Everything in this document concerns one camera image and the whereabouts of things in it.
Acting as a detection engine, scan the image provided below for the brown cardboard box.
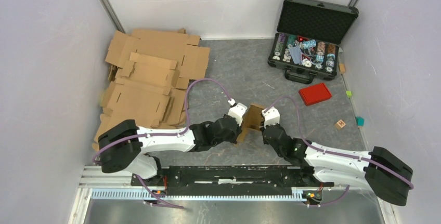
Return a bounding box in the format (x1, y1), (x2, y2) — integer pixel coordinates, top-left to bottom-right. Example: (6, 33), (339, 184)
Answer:
(237, 103), (266, 143)

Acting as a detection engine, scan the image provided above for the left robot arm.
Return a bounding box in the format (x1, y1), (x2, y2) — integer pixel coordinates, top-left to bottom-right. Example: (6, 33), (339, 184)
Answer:
(93, 114), (243, 186)

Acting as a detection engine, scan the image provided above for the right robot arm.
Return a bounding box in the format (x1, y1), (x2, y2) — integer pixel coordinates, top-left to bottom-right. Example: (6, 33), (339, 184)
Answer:
(261, 124), (413, 206)

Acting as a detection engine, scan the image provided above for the red flat box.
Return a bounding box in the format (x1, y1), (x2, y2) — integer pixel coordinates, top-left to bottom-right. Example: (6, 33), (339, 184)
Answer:
(299, 83), (332, 106)

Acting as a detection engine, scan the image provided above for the wooden letter cube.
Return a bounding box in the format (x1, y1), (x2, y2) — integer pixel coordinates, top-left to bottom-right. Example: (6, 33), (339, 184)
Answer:
(334, 120), (346, 129)

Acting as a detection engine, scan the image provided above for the teal cube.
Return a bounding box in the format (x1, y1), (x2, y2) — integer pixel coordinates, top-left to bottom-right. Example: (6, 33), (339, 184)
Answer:
(355, 116), (365, 127)

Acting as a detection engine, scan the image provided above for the stack of flat cardboard boxes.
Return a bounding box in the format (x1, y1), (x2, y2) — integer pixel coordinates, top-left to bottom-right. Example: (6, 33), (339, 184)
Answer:
(97, 28), (210, 136)

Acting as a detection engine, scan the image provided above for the small orange wooden block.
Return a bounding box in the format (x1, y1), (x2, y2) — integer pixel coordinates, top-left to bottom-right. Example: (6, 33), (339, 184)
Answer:
(339, 63), (346, 74)

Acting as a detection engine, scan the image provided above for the black poker chip case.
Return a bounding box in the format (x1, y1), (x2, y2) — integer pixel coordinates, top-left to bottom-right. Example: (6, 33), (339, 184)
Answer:
(267, 0), (359, 84)

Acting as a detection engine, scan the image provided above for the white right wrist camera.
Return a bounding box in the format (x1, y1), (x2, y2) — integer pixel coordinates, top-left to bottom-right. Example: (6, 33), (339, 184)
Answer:
(261, 107), (280, 128)

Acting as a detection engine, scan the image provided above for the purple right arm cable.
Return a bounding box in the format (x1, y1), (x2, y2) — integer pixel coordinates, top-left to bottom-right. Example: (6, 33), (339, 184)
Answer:
(267, 95), (415, 207)

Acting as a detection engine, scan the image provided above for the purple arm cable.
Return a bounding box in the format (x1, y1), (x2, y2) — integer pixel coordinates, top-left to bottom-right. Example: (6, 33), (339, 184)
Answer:
(93, 78), (236, 209)
(267, 95), (415, 207)

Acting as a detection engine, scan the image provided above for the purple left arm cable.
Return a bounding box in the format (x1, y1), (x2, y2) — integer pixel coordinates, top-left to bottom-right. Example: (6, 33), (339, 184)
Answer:
(93, 78), (236, 209)

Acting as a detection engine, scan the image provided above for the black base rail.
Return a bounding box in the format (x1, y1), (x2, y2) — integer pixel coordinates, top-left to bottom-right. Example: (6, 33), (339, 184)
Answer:
(144, 165), (322, 196)

